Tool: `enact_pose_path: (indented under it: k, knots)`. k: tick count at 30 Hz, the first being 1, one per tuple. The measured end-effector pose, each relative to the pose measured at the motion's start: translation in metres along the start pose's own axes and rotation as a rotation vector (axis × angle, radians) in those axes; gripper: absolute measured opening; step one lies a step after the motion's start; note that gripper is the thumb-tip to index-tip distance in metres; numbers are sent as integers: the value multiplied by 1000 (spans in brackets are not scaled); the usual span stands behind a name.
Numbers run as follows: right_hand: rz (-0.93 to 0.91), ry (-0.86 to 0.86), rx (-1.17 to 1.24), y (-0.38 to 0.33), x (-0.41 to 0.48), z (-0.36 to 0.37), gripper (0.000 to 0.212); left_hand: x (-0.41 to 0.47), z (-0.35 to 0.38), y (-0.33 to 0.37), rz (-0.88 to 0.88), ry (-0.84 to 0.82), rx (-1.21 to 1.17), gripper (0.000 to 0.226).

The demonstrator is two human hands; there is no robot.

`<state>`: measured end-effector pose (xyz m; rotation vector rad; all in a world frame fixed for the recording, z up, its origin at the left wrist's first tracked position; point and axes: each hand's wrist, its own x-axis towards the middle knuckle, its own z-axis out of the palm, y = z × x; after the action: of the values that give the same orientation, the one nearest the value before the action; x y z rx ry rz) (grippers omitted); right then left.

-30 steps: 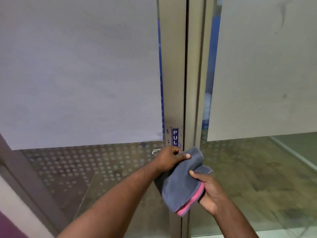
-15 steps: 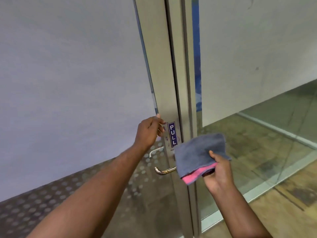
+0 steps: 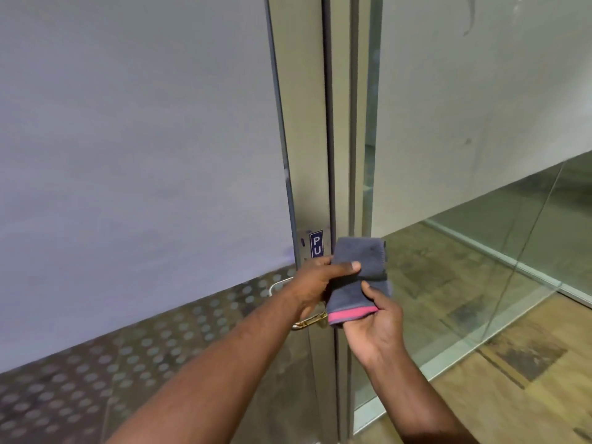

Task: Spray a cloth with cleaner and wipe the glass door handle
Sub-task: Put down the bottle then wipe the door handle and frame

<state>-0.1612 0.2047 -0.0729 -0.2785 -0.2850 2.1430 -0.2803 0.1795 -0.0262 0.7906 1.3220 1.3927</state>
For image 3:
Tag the person's right hand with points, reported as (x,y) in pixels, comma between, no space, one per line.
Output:
(379,330)

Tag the person's left hand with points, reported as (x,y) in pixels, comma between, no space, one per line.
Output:
(310,284)

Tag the person's right thumb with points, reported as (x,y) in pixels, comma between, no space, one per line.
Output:
(371,294)

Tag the person's left thumb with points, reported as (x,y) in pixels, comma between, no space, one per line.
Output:
(344,268)

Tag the grey cloth with pink edge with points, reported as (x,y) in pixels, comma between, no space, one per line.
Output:
(358,282)

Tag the person's right forearm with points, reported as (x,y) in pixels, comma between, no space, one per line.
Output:
(411,402)

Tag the person's left forearm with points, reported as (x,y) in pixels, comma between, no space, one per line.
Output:
(217,365)

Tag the blue door sign sticker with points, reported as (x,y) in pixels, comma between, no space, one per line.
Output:
(316,244)

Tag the frosted glass door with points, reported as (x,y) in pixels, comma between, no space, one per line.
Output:
(138,180)

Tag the metal door frame post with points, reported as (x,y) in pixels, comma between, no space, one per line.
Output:
(354,134)

